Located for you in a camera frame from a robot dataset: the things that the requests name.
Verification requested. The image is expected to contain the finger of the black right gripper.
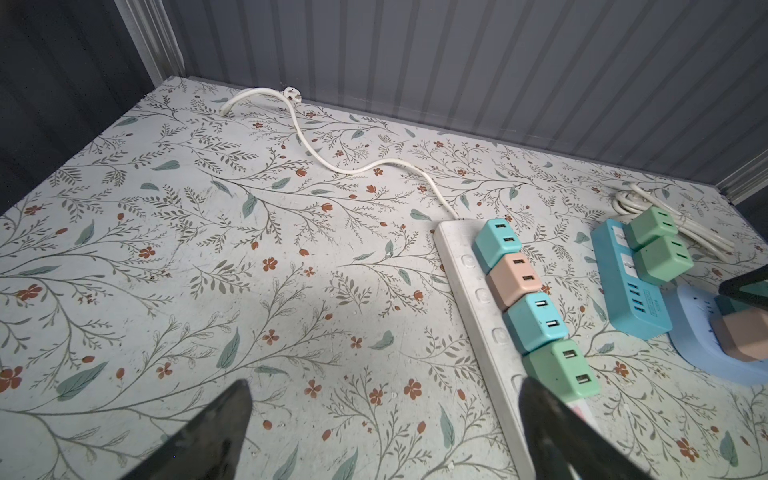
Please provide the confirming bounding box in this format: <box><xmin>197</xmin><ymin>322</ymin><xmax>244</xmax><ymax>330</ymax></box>
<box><xmin>718</xmin><ymin>265</ymin><xmax>768</xmax><ymax>310</ymax></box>

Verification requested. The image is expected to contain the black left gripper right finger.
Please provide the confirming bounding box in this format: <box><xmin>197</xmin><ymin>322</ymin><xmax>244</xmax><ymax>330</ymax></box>
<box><xmin>518</xmin><ymin>377</ymin><xmax>649</xmax><ymax>479</ymax></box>

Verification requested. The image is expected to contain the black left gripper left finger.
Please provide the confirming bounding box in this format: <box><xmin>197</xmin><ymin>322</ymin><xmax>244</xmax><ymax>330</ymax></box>
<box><xmin>124</xmin><ymin>379</ymin><xmax>252</xmax><ymax>479</ymax></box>

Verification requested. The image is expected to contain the teal charger plug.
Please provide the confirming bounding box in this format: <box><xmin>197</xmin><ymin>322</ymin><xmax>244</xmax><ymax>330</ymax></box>
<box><xmin>502</xmin><ymin>292</ymin><xmax>568</xmax><ymax>355</ymax></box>
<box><xmin>472</xmin><ymin>219</ymin><xmax>522</xmax><ymax>274</ymax></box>
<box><xmin>715</xmin><ymin>295</ymin><xmax>751</xmax><ymax>316</ymax></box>

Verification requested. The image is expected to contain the pink charger plug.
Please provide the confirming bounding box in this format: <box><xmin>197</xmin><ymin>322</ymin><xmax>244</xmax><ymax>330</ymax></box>
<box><xmin>486</xmin><ymin>253</ymin><xmax>542</xmax><ymax>312</ymax></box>
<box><xmin>711</xmin><ymin>308</ymin><xmax>767</xmax><ymax>363</ymax></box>

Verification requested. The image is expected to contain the green charger plug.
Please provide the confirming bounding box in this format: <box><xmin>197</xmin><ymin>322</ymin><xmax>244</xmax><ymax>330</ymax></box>
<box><xmin>633</xmin><ymin>235</ymin><xmax>694</xmax><ymax>286</ymax></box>
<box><xmin>624</xmin><ymin>206</ymin><xmax>678</xmax><ymax>251</ymax></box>
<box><xmin>522</xmin><ymin>339</ymin><xmax>601</xmax><ymax>403</ymax></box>

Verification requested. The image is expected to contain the teal power strip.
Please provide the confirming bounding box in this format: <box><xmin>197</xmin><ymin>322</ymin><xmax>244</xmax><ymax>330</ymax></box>
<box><xmin>591</xmin><ymin>219</ymin><xmax>672</xmax><ymax>340</ymax></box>

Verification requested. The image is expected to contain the white multicolour power strip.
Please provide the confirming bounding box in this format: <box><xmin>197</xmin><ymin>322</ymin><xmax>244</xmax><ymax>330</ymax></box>
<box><xmin>433</xmin><ymin>218</ymin><xmax>601</xmax><ymax>480</ymax></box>

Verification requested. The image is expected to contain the white coiled power cable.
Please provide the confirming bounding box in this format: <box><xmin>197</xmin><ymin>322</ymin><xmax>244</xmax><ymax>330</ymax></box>
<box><xmin>611</xmin><ymin>182</ymin><xmax>738</xmax><ymax>262</ymax></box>

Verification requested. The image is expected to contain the white power strip cord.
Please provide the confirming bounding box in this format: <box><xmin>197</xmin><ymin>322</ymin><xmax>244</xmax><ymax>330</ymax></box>
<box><xmin>219</xmin><ymin>86</ymin><xmax>462</xmax><ymax>221</ymax></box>

